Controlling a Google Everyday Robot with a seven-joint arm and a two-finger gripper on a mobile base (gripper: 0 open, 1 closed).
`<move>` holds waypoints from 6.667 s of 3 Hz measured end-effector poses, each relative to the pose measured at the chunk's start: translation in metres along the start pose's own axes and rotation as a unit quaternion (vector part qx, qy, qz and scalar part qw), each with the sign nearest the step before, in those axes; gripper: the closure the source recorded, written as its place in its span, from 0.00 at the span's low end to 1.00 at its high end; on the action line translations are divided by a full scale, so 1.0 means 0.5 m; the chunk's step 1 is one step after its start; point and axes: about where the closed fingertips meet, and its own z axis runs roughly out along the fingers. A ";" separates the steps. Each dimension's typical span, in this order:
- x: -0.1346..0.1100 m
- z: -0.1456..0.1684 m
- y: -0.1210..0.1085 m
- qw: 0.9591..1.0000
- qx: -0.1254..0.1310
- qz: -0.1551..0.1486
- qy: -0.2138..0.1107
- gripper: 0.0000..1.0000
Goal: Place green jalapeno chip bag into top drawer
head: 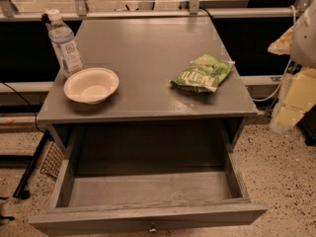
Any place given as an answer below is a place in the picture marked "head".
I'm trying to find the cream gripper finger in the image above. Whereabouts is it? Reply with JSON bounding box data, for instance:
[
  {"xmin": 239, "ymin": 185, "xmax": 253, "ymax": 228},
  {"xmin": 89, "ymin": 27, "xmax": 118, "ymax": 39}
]
[
  {"xmin": 270, "ymin": 68, "xmax": 316, "ymax": 133},
  {"xmin": 268, "ymin": 27, "xmax": 293, "ymax": 55}
]

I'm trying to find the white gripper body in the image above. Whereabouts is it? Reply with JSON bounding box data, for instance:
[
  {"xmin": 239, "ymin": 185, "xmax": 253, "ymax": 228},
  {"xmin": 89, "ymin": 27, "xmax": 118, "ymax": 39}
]
[{"xmin": 290, "ymin": 0, "xmax": 316, "ymax": 68}]

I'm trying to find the green jalapeno chip bag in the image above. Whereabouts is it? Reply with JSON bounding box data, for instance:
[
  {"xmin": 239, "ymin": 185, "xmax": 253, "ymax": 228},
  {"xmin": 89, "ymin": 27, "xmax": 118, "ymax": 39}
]
[{"xmin": 170, "ymin": 54, "xmax": 235, "ymax": 93}]

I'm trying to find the silver drawer knob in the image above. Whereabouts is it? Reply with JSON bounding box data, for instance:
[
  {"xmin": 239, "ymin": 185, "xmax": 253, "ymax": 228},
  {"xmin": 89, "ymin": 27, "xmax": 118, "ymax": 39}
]
[{"xmin": 148, "ymin": 223, "xmax": 158, "ymax": 234}]

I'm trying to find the open grey top drawer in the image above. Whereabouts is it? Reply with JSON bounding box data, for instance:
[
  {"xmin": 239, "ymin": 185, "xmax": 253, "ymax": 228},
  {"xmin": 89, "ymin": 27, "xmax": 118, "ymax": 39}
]
[{"xmin": 29, "ymin": 157, "xmax": 268, "ymax": 237}]

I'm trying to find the grey wooden cabinet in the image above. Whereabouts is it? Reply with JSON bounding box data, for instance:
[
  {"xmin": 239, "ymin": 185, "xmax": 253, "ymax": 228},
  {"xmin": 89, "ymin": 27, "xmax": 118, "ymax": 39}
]
[{"xmin": 39, "ymin": 17, "xmax": 257, "ymax": 157}]

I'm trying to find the white paper bowl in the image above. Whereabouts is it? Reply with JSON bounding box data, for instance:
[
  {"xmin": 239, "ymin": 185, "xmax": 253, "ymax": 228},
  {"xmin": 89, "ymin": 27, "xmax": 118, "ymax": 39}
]
[{"xmin": 63, "ymin": 68, "xmax": 119, "ymax": 105}]

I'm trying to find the clear plastic water bottle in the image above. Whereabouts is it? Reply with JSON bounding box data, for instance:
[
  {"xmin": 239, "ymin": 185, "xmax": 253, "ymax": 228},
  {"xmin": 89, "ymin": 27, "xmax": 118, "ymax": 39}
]
[{"xmin": 41, "ymin": 9, "xmax": 84, "ymax": 78}]

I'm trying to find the black metal floor leg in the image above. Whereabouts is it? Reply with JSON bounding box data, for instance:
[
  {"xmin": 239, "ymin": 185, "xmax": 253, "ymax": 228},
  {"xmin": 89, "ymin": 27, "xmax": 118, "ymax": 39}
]
[{"xmin": 13, "ymin": 130, "xmax": 50, "ymax": 199}]

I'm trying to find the white cable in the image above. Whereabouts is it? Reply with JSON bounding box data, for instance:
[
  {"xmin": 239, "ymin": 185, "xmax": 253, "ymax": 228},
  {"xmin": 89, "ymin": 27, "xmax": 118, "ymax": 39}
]
[{"xmin": 252, "ymin": 5, "xmax": 298, "ymax": 103}]

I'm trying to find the black wire basket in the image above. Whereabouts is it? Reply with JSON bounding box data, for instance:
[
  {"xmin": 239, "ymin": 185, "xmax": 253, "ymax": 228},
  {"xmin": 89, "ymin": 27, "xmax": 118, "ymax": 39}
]
[{"xmin": 40, "ymin": 142, "xmax": 63, "ymax": 180}]

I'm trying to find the black cable on left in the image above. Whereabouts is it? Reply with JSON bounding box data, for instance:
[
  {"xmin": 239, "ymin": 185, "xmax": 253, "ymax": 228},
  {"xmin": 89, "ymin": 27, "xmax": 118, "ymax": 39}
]
[{"xmin": 0, "ymin": 81, "xmax": 45, "ymax": 134}]

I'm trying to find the grey metal rail frame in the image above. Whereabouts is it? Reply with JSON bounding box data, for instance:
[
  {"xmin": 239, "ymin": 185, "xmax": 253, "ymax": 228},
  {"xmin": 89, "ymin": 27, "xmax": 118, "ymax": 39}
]
[{"xmin": 0, "ymin": 0, "xmax": 315, "ymax": 21}]

